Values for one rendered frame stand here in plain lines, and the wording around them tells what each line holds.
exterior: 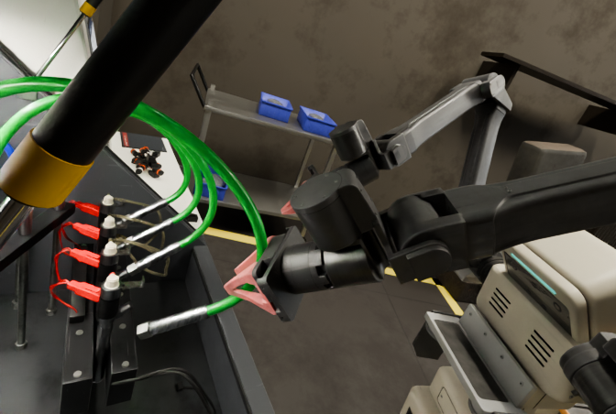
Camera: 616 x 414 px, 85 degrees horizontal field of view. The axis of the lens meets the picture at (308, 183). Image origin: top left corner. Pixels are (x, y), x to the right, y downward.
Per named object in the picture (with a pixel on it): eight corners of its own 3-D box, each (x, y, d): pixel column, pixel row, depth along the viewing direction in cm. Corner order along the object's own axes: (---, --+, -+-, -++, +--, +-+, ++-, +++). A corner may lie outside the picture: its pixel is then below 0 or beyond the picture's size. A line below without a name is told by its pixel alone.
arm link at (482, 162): (522, 92, 89) (485, 98, 97) (496, 67, 82) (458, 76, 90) (484, 256, 83) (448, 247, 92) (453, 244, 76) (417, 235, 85)
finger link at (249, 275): (203, 282, 40) (264, 270, 36) (230, 245, 46) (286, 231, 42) (231, 321, 43) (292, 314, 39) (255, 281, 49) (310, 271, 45)
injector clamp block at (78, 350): (126, 426, 59) (138, 367, 54) (55, 447, 54) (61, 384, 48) (116, 290, 85) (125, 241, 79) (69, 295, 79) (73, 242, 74)
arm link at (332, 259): (393, 292, 34) (394, 252, 39) (367, 245, 31) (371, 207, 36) (333, 299, 37) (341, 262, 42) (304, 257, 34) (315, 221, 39)
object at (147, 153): (169, 182, 113) (171, 168, 111) (134, 179, 107) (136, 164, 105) (159, 155, 130) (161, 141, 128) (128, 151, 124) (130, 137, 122)
